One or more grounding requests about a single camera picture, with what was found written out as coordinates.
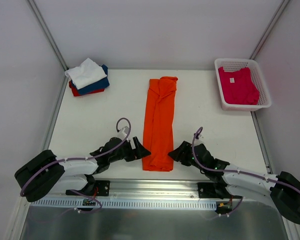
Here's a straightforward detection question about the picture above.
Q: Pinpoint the red folded t-shirt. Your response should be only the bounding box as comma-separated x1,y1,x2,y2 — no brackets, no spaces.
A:
68,81,105,97

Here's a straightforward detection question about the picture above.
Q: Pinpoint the aluminium corner post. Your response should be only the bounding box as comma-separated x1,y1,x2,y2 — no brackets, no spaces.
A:
26,0,69,71
249,0,291,60

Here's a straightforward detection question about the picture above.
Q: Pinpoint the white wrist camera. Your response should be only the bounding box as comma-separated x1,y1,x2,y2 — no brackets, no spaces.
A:
194,134,204,146
117,126,130,140

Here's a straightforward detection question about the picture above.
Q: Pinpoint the left aluminium corner post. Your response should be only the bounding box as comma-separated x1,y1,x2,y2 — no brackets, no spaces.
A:
26,0,69,71

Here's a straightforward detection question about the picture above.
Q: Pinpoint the orange t-shirt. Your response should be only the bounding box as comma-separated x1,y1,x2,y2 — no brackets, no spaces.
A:
142,76,178,172

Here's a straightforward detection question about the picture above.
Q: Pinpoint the white slotted cable duct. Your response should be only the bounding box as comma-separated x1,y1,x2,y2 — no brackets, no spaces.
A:
31,197,217,211

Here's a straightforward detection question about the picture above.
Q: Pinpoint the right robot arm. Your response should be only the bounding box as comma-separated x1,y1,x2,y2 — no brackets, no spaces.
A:
168,140,300,225

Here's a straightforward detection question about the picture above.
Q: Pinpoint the pink t-shirt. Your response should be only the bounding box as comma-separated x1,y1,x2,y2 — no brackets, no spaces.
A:
218,67,260,105

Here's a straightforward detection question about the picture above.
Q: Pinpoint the white plastic basket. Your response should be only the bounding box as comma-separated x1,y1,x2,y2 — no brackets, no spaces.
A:
214,58,272,112

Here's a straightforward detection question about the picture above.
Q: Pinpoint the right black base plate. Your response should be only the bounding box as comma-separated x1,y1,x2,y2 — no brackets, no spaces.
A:
197,182,229,199

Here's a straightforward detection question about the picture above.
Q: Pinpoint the blue folded t-shirt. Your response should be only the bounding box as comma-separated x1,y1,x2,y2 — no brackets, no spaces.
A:
71,64,110,94

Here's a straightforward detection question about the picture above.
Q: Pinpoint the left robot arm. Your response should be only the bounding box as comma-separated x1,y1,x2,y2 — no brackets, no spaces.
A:
14,137,151,202

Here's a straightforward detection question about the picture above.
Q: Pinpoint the right aluminium corner post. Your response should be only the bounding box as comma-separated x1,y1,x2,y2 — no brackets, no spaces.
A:
249,0,291,60

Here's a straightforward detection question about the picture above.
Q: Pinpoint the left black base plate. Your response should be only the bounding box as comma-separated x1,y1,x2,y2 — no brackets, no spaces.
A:
76,178,111,197

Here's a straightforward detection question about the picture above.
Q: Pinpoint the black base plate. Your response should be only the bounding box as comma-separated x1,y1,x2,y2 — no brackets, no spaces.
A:
76,178,111,197
197,182,229,199

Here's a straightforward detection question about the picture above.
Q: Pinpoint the aluminium mounting rail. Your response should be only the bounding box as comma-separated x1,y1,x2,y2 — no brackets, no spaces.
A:
49,178,243,201

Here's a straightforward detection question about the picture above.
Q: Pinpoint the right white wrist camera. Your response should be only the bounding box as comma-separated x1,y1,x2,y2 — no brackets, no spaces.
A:
194,134,204,146

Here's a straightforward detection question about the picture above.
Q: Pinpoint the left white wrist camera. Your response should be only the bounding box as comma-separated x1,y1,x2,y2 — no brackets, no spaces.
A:
117,126,130,140

